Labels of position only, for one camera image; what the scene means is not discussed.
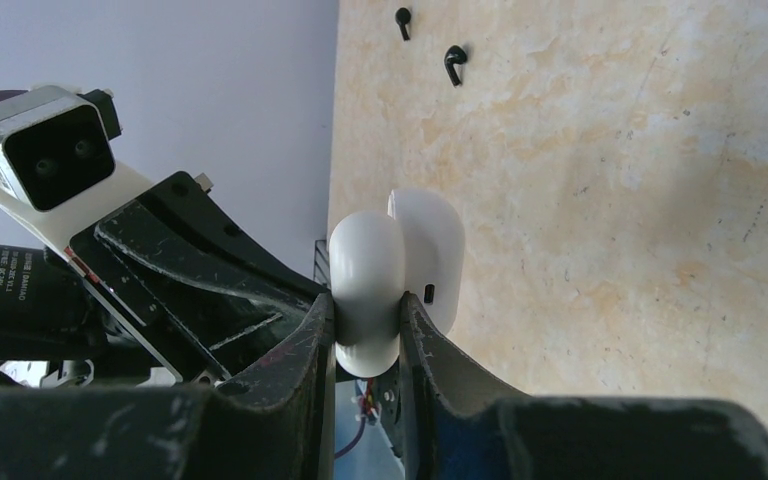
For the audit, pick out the white earbud charging case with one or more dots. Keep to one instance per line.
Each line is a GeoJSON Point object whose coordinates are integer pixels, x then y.
{"type": "Point", "coordinates": [416, 246]}

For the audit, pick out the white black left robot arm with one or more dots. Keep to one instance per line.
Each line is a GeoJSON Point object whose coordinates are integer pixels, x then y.
{"type": "Point", "coordinates": [48, 313]}

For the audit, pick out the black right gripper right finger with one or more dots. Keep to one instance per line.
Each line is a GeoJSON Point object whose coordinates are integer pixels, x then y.
{"type": "Point", "coordinates": [460, 421]}

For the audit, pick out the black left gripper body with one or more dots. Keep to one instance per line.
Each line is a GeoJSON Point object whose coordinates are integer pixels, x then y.
{"type": "Point", "coordinates": [179, 191]}

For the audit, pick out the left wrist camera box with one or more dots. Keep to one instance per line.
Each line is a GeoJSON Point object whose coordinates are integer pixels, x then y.
{"type": "Point", "coordinates": [55, 144]}

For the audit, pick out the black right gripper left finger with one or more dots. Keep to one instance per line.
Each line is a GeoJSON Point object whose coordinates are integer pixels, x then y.
{"type": "Point", "coordinates": [274, 420]}

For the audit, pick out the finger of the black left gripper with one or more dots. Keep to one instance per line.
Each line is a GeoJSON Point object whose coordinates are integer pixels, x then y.
{"type": "Point", "coordinates": [192, 331]}
{"type": "Point", "coordinates": [211, 256]}

